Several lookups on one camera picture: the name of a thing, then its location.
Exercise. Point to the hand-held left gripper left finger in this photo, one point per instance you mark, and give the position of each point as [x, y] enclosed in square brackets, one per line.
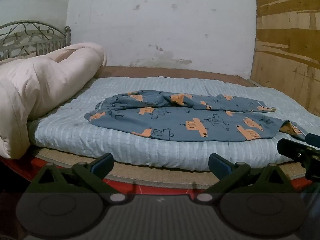
[102, 163]

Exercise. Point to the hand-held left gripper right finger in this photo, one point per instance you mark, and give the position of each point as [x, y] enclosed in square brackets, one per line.
[218, 164]

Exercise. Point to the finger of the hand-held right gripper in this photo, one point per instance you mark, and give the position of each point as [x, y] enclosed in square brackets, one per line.
[313, 139]
[291, 148]

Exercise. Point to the blue pants with orange print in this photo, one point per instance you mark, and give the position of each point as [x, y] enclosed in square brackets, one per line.
[190, 120]

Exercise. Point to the light blue ribbed mattress pad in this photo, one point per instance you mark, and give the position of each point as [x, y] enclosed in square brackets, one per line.
[130, 145]

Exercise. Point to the woven straw mat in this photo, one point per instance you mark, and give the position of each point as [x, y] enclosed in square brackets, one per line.
[160, 173]

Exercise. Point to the pale pink comforter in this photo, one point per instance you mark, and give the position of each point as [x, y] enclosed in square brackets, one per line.
[42, 85]

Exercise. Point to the brown wooden bed board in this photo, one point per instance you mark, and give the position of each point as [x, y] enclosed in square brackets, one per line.
[175, 71]

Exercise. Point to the ornate metal headboard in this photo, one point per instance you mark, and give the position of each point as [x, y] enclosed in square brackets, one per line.
[27, 38]

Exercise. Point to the red bed frame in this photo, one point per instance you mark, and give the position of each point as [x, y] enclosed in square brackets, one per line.
[22, 168]

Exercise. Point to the plywood wall panel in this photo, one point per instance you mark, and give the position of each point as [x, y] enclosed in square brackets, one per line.
[287, 50]

